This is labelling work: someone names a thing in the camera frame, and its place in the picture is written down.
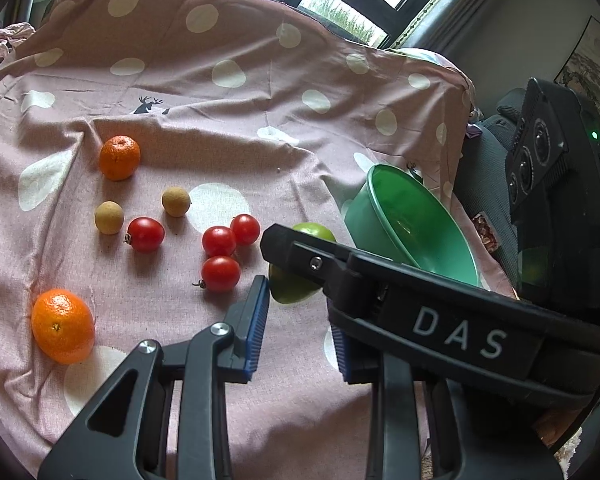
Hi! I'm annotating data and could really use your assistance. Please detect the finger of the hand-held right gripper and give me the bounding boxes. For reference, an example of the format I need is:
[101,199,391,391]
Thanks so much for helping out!
[260,224,600,408]

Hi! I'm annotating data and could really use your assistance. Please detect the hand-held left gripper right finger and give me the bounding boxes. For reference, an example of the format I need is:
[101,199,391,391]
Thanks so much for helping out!
[330,324,566,480]

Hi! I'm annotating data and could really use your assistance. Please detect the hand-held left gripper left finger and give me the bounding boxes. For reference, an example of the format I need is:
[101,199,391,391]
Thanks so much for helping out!
[37,275,271,480]

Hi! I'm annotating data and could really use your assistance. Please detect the light green oblong fruit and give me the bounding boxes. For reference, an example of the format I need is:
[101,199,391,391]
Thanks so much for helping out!
[268,222,337,305]

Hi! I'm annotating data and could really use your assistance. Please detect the green plastic bowl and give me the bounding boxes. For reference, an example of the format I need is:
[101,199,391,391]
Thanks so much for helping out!
[343,164,492,291]

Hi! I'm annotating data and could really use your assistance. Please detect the orange mandarin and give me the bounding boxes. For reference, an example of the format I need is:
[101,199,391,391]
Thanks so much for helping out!
[31,288,96,365]
[99,135,142,182]

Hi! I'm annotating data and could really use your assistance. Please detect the red cherry tomato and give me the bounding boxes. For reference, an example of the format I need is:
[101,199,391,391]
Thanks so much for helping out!
[192,255,242,293]
[202,226,237,258]
[230,213,261,246]
[123,216,166,253]

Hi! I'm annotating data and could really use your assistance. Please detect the brown snack packet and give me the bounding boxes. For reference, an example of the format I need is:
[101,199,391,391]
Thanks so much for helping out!
[472,212,501,253]

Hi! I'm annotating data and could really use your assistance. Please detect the tan longan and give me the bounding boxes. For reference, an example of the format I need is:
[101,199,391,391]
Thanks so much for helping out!
[94,201,125,235]
[161,186,191,218]

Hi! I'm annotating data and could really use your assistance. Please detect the pink polka-dot cloth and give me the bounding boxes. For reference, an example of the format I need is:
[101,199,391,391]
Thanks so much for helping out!
[0,0,521,480]

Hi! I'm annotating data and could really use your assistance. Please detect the crumpled pink fabric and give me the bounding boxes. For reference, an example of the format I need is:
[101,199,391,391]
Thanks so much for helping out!
[0,22,36,86]

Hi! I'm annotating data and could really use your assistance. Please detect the framed wall picture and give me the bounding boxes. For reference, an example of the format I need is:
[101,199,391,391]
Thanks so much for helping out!
[554,15,600,128]

